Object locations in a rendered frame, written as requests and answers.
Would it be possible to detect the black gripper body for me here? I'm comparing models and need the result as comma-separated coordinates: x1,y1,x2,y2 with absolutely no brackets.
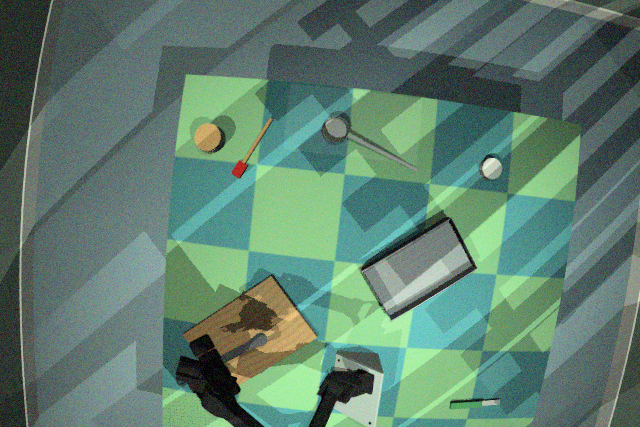
189,334,241,395

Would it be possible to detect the wooden cutting board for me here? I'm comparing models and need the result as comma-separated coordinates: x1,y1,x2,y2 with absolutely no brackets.
183,275,317,385

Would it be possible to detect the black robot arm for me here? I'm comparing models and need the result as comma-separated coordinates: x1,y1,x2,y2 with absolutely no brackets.
176,356,374,427

